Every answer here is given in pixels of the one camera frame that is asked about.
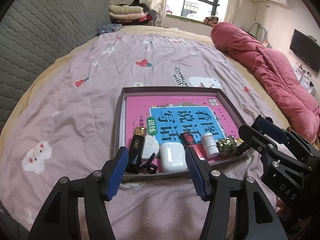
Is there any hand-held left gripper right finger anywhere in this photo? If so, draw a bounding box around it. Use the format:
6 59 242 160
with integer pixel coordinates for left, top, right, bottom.
184 147 288 240

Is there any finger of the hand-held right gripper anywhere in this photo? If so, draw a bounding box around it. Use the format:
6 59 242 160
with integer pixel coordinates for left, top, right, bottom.
237 124 313 174
251 116 288 144

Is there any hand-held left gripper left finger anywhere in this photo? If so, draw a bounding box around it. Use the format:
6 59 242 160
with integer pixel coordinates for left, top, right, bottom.
27 146 129 240

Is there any black gold-capped lighter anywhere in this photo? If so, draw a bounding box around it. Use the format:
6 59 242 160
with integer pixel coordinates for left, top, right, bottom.
124 127 147 174

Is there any white earbuds case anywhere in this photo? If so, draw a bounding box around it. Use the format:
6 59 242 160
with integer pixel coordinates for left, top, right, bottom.
160 142 188 173

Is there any white pill bottle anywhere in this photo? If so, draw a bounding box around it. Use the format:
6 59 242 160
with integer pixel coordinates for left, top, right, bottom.
201 133 220 158

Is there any black hair clip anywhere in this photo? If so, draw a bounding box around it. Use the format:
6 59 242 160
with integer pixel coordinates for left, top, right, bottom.
140 152 158 175

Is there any red and black lighter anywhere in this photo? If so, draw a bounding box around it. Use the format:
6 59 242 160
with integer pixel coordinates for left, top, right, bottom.
180 131 207 159

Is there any white round jar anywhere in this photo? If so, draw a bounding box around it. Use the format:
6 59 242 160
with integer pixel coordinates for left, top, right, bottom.
141 135 160 162

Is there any shallow brown cardboard box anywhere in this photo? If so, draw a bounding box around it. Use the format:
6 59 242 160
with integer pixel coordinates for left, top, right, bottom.
114 86 253 183

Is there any red quilted duvet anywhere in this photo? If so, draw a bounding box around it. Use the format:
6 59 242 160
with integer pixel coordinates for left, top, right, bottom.
211 22 320 138

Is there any white side table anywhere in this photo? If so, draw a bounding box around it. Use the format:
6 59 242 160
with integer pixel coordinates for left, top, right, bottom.
292 64 317 97

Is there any pink and blue book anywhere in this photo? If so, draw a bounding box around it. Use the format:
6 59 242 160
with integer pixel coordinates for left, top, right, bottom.
124 95 242 173

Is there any lilac printed blanket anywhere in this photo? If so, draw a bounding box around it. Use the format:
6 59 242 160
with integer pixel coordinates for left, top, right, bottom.
0 34 288 240

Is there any black flat television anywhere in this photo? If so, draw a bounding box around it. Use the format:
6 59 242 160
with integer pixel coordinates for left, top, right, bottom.
289 29 320 73

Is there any grey metal rack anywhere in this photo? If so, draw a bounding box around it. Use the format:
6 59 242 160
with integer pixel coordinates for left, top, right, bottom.
250 23 269 44

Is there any brown patterned cushion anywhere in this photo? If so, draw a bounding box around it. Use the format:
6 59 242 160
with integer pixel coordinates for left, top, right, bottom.
204 16 220 27

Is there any beige bed sheet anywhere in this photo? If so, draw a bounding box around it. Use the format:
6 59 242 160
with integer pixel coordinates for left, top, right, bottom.
0 25 320 155

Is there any cream curtain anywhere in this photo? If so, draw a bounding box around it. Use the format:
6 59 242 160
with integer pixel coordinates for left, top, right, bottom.
139 0 170 28
222 0 247 24

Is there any dark patterned cloth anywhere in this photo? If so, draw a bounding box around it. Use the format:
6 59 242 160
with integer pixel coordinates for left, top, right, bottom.
97 24 123 37

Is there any pink folded blanket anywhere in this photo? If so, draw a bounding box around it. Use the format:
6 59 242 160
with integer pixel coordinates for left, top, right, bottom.
110 12 147 20

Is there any dark clothes pile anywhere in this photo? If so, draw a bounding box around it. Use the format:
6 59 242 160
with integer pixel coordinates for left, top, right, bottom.
112 0 157 27

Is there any grey quilted headboard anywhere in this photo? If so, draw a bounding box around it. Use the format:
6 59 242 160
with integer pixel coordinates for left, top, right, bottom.
0 0 112 130

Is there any cream folded blanket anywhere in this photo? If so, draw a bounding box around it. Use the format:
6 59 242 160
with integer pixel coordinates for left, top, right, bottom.
109 4 144 14

